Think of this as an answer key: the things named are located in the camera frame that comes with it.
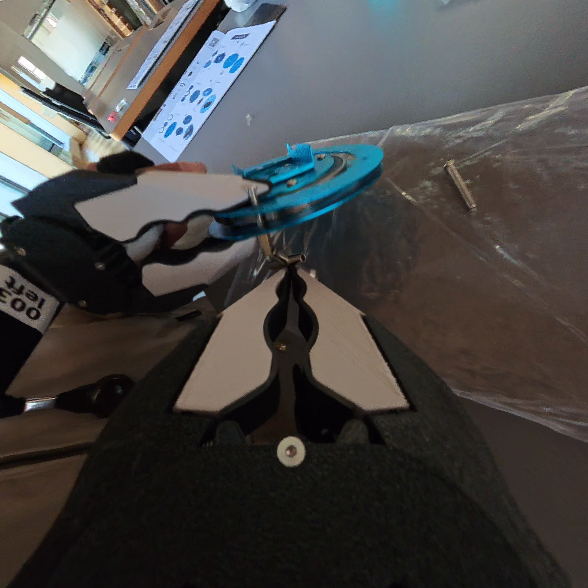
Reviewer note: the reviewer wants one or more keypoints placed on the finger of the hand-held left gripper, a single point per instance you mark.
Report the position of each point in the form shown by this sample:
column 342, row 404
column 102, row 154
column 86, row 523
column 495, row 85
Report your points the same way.
column 193, row 271
column 160, row 202

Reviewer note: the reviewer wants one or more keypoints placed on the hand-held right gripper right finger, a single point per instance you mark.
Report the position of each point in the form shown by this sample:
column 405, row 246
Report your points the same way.
column 358, row 367

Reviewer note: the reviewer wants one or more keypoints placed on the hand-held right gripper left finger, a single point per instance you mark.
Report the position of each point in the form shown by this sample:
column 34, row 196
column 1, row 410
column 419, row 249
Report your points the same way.
column 225, row 367

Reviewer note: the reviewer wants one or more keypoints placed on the metal cross socket wrench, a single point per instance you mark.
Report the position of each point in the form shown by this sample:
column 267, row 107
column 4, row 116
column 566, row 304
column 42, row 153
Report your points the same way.
column 275, row 257

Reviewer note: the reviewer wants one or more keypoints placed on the teal round turntable base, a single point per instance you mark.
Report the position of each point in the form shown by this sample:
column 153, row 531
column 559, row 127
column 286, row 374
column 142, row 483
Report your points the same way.
column 349, row 156

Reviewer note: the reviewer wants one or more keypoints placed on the person's left hand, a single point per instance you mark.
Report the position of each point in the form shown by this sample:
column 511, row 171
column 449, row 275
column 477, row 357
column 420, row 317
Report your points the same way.
column 173, row 234

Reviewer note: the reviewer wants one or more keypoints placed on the white instruction sheet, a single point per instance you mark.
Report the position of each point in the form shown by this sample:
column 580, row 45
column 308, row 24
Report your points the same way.
column 202, row 92

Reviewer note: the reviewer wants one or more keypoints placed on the large clear plastic bag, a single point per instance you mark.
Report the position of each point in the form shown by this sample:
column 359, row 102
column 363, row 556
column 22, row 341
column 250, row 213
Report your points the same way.
column 459, row 275

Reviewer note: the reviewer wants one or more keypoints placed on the white paper sheet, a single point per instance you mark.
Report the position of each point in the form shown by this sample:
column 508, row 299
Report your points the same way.
column 160, row 50

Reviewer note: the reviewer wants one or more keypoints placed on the long metal screw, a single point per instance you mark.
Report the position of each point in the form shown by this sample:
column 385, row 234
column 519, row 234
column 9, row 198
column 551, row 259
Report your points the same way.
column 461, row 183

